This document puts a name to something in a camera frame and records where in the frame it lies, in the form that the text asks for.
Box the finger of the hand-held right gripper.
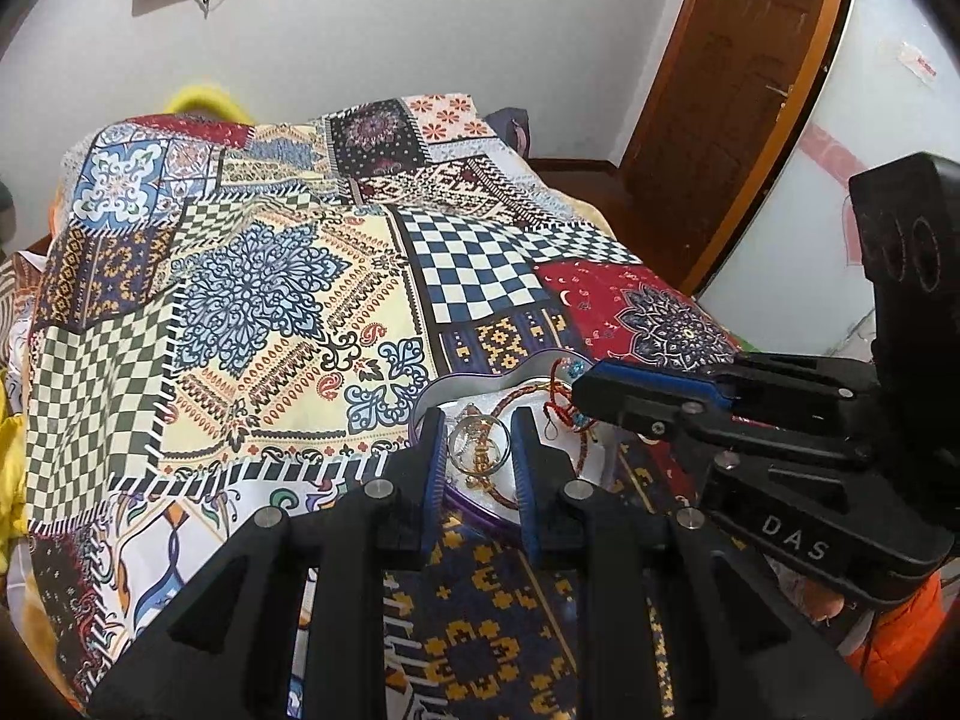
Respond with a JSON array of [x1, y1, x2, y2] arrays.
[[596, 349, 884, 421], [571, 364, 871, 467]]

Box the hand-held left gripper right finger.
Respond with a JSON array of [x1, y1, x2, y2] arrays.
[[508, 406, 878, 720]]

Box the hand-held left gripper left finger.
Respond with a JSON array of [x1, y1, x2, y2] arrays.
[[86, 406, 451, 720]]

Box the gold chain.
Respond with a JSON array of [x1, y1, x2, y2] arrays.
[[456, 450, 505, 492]]

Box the red beaded necklace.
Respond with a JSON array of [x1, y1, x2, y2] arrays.
[[491, 382, 605, 515]]

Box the red cord bracelet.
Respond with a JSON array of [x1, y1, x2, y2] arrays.
[[541, 358, 597, 440]]

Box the heart-shaped purple tin box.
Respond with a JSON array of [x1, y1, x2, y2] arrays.
[[409, 349, 625, 542]]

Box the person's right forearm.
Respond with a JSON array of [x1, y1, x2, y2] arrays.
[[846, 572, 947, 707]]

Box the person's right hand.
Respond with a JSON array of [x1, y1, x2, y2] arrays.
[[793, 576, 846, 622]]

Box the pale yellow fleece blanket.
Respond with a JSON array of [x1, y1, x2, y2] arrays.
[[536, 169, 627, 245]]

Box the patchwork printed blanket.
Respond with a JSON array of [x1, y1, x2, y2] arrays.
[[22, 94, 751, 720]]

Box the brown wooden door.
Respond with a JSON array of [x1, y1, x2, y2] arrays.
[[619, 0, 854, 295]]

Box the grey bag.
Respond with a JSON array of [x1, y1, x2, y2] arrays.
[[484, 106, 535, 160]]

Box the red and white sticker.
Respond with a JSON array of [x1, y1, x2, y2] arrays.
[[896, 40, 940, 81]]

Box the yellow cloth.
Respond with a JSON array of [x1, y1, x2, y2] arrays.
[[0, 364, 36, 545]]

